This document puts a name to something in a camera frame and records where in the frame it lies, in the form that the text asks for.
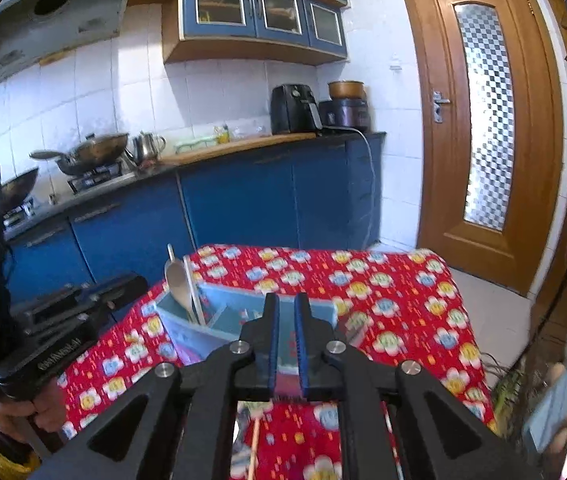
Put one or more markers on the blue base cabinets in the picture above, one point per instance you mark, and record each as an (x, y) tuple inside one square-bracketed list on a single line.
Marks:
[(243, 205)]

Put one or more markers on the wooden door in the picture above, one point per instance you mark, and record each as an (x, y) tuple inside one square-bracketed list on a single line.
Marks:
[(433, 185)]

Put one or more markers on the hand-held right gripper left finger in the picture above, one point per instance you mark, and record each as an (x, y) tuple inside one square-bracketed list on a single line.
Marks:
[(274, 345)]

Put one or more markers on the cream plastic spoon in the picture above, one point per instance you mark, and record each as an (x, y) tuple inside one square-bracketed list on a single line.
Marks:
[(176, 280)]

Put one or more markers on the grey range hood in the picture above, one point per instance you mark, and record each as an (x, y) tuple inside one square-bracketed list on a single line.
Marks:
[(63, 25)]

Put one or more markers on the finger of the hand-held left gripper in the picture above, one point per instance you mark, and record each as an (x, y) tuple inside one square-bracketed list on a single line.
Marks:
[(118, 287), (48, 310)]

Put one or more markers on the steel kettle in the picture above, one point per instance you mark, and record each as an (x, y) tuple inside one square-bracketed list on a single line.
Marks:
[(146, 147)]

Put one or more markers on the light blue utensil holder box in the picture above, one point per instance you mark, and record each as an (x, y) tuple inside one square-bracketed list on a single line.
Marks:
[(223, 310)]

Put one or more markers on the wooden countertop board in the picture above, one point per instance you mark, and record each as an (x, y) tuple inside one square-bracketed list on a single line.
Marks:
[(243, 146)]

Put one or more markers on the white chopstick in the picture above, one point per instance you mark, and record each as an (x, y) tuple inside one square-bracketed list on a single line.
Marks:
[(192, 290)]

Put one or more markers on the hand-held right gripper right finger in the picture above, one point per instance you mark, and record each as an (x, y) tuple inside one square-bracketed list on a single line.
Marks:
[(302, 345)]

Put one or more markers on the white wall hook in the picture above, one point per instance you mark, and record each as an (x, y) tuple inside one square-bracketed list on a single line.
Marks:
[(395, 65)]

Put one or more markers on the person's left hand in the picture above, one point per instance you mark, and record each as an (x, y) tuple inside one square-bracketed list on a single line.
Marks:
[(46, 410)]

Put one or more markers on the dark rice cooker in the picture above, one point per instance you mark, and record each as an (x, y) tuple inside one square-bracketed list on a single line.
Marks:
[(346, 112)]

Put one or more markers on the copper brown pot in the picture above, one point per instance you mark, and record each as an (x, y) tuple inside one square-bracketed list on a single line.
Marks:
[(346, 90)]

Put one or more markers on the black air fryer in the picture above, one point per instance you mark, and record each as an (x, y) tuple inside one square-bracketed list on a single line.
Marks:
[(288, 110)]

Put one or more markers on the small dark wok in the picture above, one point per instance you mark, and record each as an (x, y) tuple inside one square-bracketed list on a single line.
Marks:
[(13, 187)]

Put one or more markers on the large dark wok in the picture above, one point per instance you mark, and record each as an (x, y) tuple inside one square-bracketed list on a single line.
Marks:
[(96, 150)]

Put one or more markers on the blue wall cabinet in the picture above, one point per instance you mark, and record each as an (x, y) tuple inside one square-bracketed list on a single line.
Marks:
[(248, 10)]

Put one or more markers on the gas stove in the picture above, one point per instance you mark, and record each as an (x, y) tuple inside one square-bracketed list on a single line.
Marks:
[(98, 177)]

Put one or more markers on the light green tray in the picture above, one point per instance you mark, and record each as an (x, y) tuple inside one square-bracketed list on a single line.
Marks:
[(193, 144)]

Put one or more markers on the red smiley printed tablecloth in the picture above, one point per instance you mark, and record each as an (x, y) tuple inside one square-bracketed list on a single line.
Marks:
[(388, 300)]

